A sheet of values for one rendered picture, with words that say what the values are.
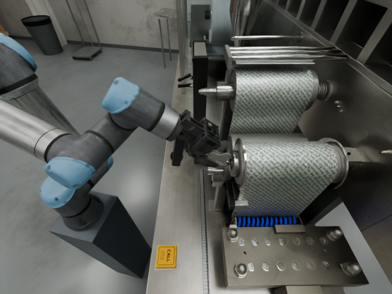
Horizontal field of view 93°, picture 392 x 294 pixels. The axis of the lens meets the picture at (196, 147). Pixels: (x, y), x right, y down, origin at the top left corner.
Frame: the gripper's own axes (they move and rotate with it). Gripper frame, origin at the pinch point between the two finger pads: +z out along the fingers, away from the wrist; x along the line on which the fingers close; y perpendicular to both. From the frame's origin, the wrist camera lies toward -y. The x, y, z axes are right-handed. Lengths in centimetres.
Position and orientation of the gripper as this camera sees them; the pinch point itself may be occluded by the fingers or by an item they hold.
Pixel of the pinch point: (223, 161)
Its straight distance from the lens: 56.5
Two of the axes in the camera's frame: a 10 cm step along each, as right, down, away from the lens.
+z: 7.7, 4.2, 4.8
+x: -0.2, -7.4, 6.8
